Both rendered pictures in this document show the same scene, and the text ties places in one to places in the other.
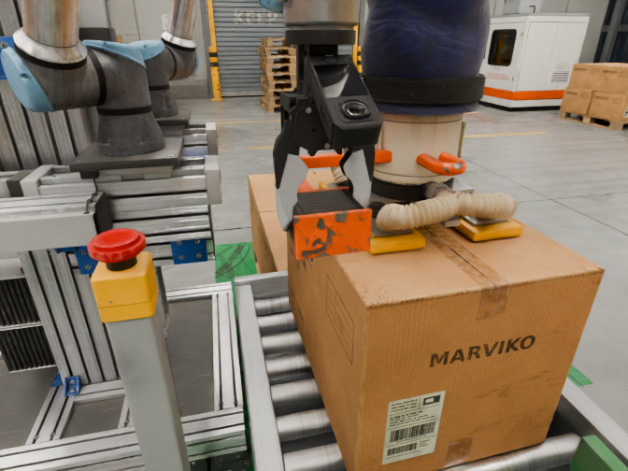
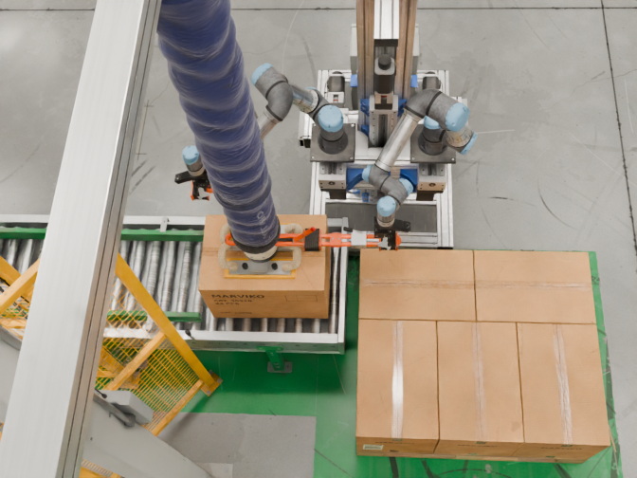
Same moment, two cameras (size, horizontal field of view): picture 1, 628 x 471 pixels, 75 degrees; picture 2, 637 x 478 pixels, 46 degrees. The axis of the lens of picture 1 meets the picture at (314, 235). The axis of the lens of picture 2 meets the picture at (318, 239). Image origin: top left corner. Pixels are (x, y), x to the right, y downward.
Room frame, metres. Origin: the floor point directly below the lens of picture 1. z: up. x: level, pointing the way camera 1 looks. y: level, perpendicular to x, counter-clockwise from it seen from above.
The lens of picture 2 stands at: (1.65, -1.47, 4.21)
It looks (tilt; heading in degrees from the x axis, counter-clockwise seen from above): 65 degrees down; 114
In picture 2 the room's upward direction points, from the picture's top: 8 degrees counter-clockwise
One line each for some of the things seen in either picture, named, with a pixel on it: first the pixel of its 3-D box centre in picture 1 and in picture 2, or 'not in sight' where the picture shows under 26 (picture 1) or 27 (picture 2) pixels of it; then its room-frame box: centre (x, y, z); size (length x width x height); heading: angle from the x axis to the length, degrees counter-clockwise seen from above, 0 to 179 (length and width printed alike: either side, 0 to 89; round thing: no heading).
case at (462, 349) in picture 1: (396, 291); (268, 267); (0.80, -0.19, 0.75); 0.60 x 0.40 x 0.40; 14
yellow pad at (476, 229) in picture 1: (449, 194); (260, 266); (0.81, -0.28, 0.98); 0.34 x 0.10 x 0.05; 14
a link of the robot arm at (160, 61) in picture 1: (149, 62); (436, 124); (1.46, 0.54, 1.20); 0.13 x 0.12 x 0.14; 158
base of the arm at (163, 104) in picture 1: (153, 99); (433, 137); (1.46, 0.55, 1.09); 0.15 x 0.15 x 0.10
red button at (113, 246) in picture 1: (119, 250); not in sight; (0.48, 0.26, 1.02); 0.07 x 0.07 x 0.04
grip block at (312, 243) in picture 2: not in sight; (312, 240); (1.03, -0.13, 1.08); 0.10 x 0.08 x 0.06; 104
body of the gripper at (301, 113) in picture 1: (318, 92); (200, 175); (0.47, 0.00, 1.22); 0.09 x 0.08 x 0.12; 14
